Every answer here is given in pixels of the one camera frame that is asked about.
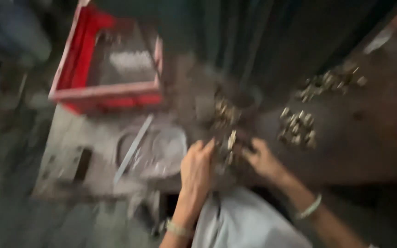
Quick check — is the person's right hand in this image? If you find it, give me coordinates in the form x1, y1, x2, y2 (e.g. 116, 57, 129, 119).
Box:
243, 138, 282, 180

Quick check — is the flat metal bar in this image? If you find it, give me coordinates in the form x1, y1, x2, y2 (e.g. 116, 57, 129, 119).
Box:
113, 114, 154, 186

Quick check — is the red plastic crate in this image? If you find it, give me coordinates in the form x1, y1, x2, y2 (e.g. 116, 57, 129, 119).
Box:
48, 0, 164, 114

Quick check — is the silver right wrist bracelet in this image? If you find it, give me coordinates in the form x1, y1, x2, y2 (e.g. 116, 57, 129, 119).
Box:
295, 194, 322, 220

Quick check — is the silver left wrist bracelet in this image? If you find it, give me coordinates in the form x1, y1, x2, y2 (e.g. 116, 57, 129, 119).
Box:
165, 220, 194, 238

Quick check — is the person's left hand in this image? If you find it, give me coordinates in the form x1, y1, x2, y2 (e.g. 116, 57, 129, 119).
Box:
180, 138, 216, 200

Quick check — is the brass fitting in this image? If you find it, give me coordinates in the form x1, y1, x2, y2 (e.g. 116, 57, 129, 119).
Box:
227, 130, 238, 151

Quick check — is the person's grey clothing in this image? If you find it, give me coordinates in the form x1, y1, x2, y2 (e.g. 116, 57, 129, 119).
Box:
192, 188, 313, 248

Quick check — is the silver wrist bracelet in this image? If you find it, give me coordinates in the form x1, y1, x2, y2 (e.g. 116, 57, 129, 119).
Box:
165, 220, 194, 238
295, 194, 322, 220

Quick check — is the dark green machine body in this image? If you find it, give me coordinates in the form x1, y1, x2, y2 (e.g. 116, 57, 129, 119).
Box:
95, 0, 397, 100

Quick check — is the heap of brass fittings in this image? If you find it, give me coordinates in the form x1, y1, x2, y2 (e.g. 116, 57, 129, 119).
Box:
213, 93, 242, 130
278, 107, 317, 149
295, 64, 368, 103

